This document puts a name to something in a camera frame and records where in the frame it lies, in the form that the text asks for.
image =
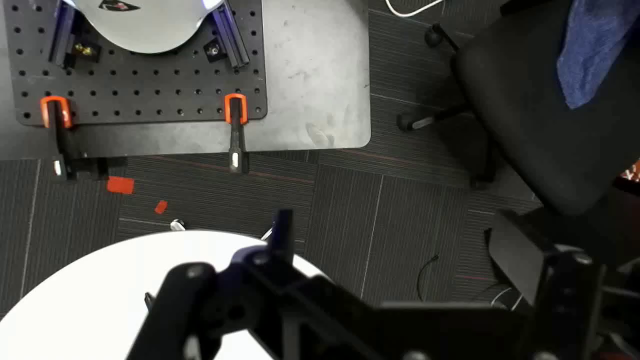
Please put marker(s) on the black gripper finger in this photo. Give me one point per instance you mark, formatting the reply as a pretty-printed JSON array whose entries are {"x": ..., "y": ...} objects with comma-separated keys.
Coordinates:
[{"x": 281, "y": 239}]

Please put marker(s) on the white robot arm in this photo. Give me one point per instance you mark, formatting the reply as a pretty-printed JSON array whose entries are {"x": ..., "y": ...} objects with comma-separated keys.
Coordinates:
[{"x": 186, "y": 88}]

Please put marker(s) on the orange black clamp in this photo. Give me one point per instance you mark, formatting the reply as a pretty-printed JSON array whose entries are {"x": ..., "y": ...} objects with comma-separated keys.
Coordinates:
[
  {"x": 235, "y": 108},
  {"x": 58, "y": 120}
]

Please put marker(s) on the grey metal table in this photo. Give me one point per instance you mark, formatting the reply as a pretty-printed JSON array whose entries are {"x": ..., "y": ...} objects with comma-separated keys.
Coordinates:
[{"x": 316, "y": 77}]

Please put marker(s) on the round white table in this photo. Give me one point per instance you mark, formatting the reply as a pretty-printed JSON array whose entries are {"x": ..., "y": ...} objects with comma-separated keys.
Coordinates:
[{"x": 94, "y": 306}]

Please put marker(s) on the black office chair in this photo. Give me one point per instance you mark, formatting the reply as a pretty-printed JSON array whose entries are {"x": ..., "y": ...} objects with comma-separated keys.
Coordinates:
[{"x": 508, "y": 80}]

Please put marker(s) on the blue cloth on chair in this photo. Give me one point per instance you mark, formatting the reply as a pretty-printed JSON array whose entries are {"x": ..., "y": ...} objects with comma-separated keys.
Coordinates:
[{"x": 595, "y": 36}]

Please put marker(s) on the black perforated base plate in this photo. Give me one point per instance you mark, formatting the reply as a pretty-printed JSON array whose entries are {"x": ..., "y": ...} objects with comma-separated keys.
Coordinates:
[{"x": 28, "y": 28}]

